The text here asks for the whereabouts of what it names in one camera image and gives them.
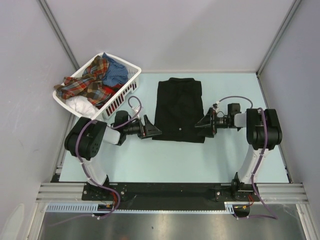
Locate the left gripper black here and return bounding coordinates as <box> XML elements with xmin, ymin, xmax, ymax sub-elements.
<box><xmin>123</xmin><ymin>115</ymin><xmax>162</xmax><ymax>139</ymax></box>

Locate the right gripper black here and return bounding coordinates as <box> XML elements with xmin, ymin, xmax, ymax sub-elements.
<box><xmin>195</xmin><ymin>107</ymin><xmax>228</xmax><ymax>138</ymax></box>

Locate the black long sleeve shirt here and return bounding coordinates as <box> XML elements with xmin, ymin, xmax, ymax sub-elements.
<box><xmin>152</xmin><ymin>77</ymin><xmax>205</xmax><ymax>144</ymax></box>

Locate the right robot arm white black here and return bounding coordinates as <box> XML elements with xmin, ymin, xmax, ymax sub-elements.
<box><xmin>195</xmin><ymin>103</ymin><xmax>283</xmax><ymax>201</ymax></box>

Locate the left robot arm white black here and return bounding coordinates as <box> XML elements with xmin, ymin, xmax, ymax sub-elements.
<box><xmin>64</xmin><ymin>110</ymin><xmax>162</xmax><ymax>200</ymax></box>

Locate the plaid long sleeve shirt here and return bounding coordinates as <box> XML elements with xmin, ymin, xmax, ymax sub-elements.
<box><xmin>54</xmin><ymin>56</ymin><xmax>112</xmax><ymax>108</ymax></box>

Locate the red shirt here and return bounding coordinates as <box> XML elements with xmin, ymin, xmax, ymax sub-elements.
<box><xmin>102</xmin><ymin>84</ymin><xmax>124</xmax><ymax>97</ymax></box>

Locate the blue shirt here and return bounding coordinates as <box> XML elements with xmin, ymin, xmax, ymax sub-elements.
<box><xmin>102</xmin><ymin>52</ymin><xmax>129</xmax><ymax>87</ymax></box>

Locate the white laundry basket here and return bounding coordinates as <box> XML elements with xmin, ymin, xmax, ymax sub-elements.
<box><xmin>53</xmin><ymin>52</ymin><xmax>142</xmax><ymax>120</ymax></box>

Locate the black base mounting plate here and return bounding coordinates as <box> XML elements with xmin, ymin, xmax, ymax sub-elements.
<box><xmin>81</xmin><ymin>181</ymin><xmax>261</xmax><ymax>212</ymax></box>

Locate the white shirt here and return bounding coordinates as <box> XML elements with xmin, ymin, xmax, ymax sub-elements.
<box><xmin>65</xmin><ymin>96</ymin><xmax>99</xmax><ymax>118</ymax></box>

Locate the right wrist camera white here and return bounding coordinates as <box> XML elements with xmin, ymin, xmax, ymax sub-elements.
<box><xmin>212</xmin><ymin>101</ymin><xmax>220</xmax><ymax>112</ymax></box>

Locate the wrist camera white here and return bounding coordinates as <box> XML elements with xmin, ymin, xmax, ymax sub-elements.
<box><xmin>212</xmin><ymin>101</ymin><xmax>220</xmax><ymax>112</ymax></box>
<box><xmin>131</xmin><ymin>105</ymin><xmax>143</xmax><ymax>116</ymax></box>

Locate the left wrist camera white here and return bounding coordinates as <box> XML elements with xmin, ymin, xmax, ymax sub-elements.
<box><xmin>131</xmin><ymin>105</ymin><xmax>143</xmax><ymax>116</ymax></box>

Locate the white slotted cable duct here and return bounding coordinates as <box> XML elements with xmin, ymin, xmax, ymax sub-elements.
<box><xmin>45</xmin><ymin>202</ymin><xmax>250</xmax><ymax>215</ymax></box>

